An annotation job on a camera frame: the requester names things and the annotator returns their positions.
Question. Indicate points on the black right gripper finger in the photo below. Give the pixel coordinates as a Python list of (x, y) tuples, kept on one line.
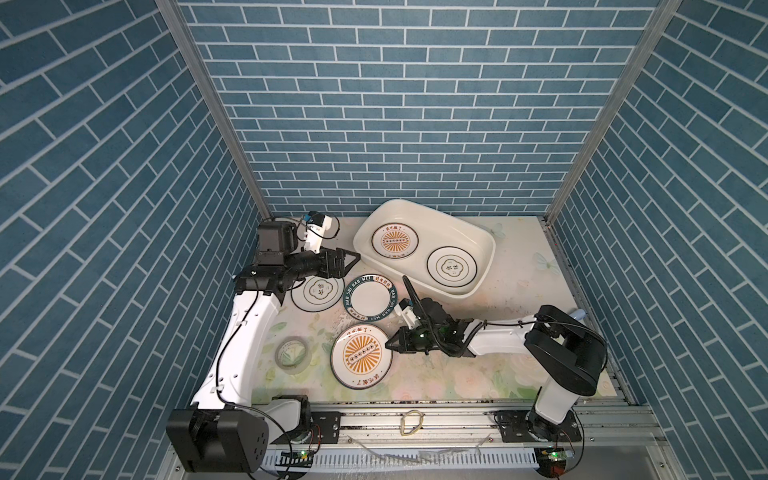
[(403, 337), (401, 349)]

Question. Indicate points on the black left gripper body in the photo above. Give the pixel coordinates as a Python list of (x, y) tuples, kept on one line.
[(321, 268)]

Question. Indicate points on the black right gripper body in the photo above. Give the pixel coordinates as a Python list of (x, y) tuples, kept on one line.
[(423, 340)]

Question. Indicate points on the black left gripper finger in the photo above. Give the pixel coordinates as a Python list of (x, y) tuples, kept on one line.
[(347, 256), (343, 268)]

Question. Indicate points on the orange sunburst plate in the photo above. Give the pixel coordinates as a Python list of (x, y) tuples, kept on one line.
[(395, 241), (359, 357)]

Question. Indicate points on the white clover plate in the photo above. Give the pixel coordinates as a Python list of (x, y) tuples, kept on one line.
[(318, 294), (452, 267)]

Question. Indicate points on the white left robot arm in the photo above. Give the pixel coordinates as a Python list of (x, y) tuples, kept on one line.
[(279, 265)]

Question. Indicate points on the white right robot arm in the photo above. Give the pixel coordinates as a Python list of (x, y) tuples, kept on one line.
[(572, 354)]

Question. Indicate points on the white plastic bin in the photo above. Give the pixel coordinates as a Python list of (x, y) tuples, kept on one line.
[(435, 229)]

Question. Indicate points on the green rim plate left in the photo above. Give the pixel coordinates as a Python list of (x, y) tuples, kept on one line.
[(370, 298)]

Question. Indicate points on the beige rubber band loop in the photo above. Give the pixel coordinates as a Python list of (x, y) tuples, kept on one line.
[(411, 422)]

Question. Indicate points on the clear tape roll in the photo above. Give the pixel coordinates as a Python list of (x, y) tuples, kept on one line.
[(293, 355)]

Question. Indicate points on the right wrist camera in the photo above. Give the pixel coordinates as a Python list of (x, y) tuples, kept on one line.
[(405, 311)]

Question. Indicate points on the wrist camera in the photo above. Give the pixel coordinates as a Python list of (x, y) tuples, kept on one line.
[(318, 228), (405, 311)]

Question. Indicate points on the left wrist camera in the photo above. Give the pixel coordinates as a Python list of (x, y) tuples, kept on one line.
[(318, 228)]

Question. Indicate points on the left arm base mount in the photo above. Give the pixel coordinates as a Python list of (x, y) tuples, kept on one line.
[(319, 428)]

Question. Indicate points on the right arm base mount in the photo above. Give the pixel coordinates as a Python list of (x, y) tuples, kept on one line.
[(518, 426)]

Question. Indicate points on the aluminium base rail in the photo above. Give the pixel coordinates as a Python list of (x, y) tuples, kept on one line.
[(430, 424)]

